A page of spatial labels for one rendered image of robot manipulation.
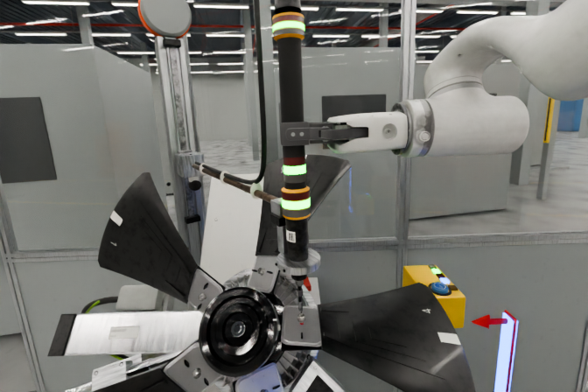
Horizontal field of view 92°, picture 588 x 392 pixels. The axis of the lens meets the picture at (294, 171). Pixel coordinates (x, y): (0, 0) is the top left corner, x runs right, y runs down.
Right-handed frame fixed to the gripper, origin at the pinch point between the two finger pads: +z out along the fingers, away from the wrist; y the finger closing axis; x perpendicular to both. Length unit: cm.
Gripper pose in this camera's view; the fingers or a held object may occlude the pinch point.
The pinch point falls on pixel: (294, 133)
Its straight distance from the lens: 42.2
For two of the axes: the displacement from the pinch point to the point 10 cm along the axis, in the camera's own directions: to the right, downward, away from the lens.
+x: -0.4, -9.8, -1.9
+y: 0.1, -1.9, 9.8
